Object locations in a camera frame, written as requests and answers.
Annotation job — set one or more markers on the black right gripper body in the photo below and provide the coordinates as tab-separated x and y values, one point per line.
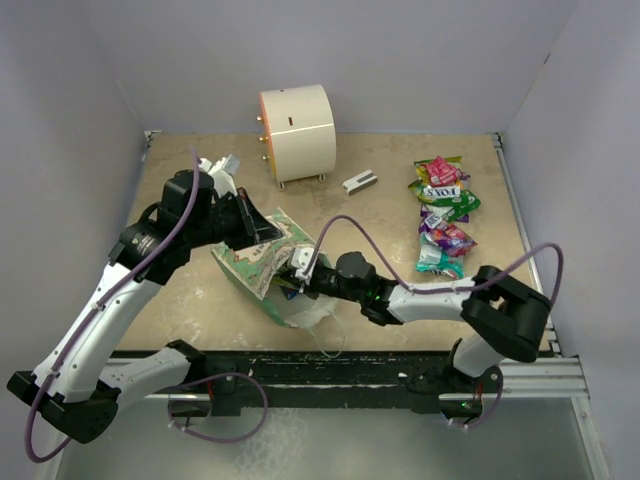
326	281

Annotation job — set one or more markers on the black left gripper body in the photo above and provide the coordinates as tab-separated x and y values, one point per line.
228	223

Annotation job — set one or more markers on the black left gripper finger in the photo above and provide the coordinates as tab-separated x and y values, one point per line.
265	232
249	213

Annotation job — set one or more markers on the green paper bag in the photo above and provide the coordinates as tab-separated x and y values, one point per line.
258	272

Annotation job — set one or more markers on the small blue snack packet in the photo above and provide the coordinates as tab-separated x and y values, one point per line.
289	292

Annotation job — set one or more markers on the teal white snack packet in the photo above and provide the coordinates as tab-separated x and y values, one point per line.
432	259

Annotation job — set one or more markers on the purple snack packet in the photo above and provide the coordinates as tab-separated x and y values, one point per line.
467	217

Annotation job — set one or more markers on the purple fruit candy packet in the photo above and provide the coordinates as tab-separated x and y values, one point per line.
449	238

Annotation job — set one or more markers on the yellow green snack packet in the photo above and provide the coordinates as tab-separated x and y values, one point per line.
451	209

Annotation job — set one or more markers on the green Fox's candy packet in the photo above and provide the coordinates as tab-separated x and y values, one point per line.
415	186

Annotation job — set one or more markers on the pink red snack packet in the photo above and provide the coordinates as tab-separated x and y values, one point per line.
444	171

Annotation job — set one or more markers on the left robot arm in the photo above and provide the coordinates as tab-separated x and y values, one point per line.
73	389

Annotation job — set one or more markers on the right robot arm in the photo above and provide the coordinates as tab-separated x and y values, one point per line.
508	318

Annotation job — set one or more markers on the small white stapler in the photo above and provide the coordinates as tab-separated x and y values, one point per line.
359	182

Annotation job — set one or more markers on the white cylindrical drawer cabinet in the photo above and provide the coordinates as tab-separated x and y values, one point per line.
299	133

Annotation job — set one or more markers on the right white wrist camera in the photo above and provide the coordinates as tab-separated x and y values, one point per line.
302	262

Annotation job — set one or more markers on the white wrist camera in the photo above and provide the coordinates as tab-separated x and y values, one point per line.
302	262
222	172

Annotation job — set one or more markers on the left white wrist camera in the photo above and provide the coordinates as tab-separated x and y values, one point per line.
222	172

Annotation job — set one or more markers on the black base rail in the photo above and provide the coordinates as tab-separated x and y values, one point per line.
419	381

